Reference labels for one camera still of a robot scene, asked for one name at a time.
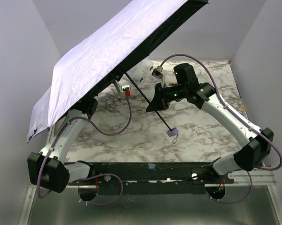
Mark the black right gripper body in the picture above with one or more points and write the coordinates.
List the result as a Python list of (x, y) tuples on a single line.
[(160, 97)]

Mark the lavender folding umbrella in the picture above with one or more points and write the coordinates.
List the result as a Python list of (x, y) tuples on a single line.
[(125, 40)]

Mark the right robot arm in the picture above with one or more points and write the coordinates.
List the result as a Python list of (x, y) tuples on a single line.
[(252, 139)]

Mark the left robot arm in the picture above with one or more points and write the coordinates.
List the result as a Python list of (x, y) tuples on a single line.
[(47, 168)]

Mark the clear plastic organizer box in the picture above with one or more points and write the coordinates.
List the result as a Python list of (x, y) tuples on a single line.
[(139, 72)]

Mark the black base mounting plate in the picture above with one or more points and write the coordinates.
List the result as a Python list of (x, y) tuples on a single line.
[(153, 178)]

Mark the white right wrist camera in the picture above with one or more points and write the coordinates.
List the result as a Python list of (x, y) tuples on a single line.
[(157, 73)]

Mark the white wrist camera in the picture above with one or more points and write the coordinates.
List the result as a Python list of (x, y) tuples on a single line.
[(122, 89), (157, 73)]

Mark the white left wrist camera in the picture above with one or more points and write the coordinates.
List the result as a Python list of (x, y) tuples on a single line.
[(122, 89)]

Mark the aluminium frame rail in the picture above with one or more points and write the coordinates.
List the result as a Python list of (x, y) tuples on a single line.
[(259, 178)]

